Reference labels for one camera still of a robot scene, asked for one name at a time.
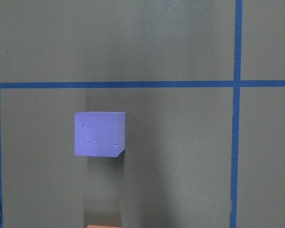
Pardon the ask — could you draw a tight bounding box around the purple foam block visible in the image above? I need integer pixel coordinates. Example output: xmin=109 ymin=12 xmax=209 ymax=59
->
xmin=74 ymin=112 xmax=126 ymax=158

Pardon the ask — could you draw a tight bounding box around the orange foam block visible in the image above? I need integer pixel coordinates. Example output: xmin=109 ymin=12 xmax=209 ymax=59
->
xmin=86 ymin=225 xmax=122 ymax=228

